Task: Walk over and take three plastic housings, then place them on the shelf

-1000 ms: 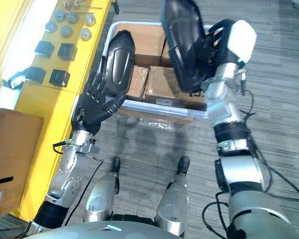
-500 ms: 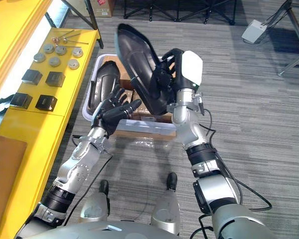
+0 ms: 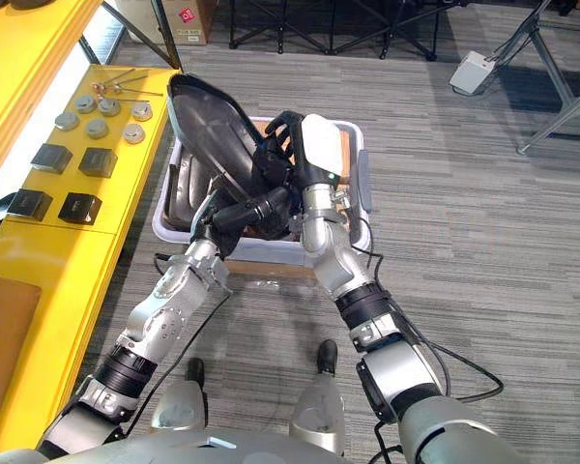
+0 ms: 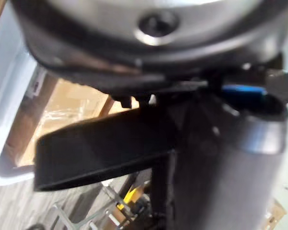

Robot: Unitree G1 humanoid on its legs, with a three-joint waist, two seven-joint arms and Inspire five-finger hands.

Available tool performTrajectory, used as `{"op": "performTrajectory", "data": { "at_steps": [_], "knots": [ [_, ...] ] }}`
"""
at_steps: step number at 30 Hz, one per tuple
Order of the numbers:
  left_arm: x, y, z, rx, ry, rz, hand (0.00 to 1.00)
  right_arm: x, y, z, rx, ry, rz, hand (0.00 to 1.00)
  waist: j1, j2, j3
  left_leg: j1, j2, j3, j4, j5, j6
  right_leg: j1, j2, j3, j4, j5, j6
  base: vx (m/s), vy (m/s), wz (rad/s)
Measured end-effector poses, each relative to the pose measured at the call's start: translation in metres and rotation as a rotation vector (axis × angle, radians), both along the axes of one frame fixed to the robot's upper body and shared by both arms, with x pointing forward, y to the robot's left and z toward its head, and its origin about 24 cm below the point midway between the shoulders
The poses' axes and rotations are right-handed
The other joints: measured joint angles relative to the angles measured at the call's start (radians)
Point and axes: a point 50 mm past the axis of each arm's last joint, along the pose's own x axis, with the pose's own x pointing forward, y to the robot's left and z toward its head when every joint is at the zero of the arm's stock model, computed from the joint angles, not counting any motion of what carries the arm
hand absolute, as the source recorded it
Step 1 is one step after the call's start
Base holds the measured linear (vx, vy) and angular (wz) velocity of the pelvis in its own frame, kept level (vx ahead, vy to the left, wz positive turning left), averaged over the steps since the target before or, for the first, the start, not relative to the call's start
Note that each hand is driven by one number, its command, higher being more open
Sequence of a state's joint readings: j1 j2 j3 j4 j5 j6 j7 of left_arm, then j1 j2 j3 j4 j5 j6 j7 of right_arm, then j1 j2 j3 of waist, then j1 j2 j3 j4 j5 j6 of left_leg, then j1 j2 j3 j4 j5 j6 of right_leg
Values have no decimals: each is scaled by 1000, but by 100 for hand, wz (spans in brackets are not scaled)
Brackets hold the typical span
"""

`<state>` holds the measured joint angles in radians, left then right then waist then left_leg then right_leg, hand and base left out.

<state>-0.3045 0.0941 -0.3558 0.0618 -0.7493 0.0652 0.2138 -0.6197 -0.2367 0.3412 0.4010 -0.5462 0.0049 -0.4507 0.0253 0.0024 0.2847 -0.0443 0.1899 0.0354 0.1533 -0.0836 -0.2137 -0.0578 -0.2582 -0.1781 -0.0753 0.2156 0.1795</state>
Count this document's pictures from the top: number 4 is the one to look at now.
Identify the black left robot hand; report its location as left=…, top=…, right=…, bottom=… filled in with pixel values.
left=26, top=45, right=283, bottom=192

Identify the white plastic bin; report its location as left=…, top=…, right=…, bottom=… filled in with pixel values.
left=0, top=4, right=43, bottom=186

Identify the clear wire rack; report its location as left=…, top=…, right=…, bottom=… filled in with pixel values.
left=47, top=182, right=154, bottom=230

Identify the brown cardboard box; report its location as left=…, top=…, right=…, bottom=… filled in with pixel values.
left=4, top=71, right=140, bottom=168

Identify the yellow shelf part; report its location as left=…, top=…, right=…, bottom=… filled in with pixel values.
left=117, top=184, right=144, bottom=211

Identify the blue plastic part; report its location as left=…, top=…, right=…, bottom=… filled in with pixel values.
left=222, top=84, right=267, bottom=98

